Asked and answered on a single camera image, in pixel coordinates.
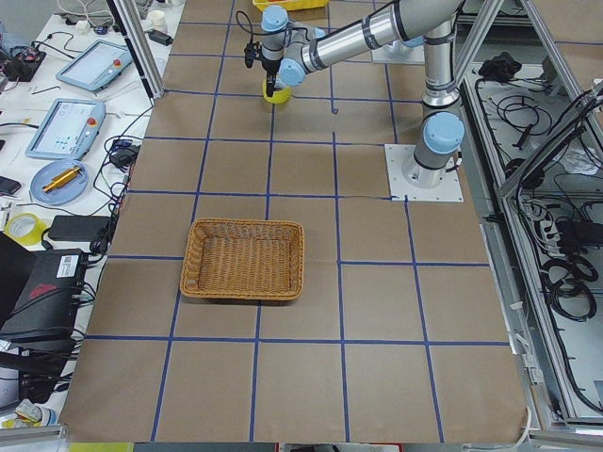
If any brown wicker basket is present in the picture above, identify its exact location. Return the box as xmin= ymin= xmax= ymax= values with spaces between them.
xmin=180 ymin=218 xmax=304 ymax=301

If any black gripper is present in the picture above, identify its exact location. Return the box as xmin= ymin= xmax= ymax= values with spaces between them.
xmin=263 ymin=59 xmax=281 ymax=97

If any upper teach pendant tablet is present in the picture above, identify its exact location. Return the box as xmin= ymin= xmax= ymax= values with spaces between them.
xmin=56 ymin=40 xmax=133 ymax=92

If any brass cylinder tool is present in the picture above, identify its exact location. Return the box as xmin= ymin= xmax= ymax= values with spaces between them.
xmin=42 ymin=166 xmax=82 ymax=193

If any yellow plastic basket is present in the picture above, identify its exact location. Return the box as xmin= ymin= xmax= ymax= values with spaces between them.
xmin=252 ymin=0 xmax=329 ymax=11

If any lower teach pendant tablet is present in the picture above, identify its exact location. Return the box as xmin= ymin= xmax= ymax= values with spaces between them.
xmin=25 ymin=98 xmax=106 ymax=160

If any spare yellow tape roll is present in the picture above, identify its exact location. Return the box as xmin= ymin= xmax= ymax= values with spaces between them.
xmin=4 ymin=213 xmax=47 ymax=247

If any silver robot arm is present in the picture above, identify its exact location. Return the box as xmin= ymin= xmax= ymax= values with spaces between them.
xmin=244 ymin=1 xmax=465 ymax=188
xmin=384 ymin=36 xmax=424 ymax=54

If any black red computer box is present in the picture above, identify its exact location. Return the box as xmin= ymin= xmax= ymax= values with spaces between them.
xmin=1 ymin=234 xmax=87 ymax=344

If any aluminium frame post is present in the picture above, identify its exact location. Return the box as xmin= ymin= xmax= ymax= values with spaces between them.
xmin=107 ymin=0 xmax=165 ymax=100

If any teach pendant tablet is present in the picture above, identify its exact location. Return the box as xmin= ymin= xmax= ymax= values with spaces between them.
xmin=56 ymin=40 xmax=133 ymax=92
xmin=25 ymin=98 xmax=106 ymax=160

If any black power adapter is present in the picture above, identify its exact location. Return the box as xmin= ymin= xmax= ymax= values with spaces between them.
xmin=48 ymin=216 xmax=109 ymax=242

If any blue round plate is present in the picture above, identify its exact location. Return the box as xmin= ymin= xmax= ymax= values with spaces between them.
xmin=29 ymin=159 xmax=90 ymax=206

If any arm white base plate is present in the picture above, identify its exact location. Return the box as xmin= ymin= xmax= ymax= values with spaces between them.
xmin=371 ymin=42 xmax=425 ymax=65
xmin=384 ymin=144 xmax=464 ymax=202

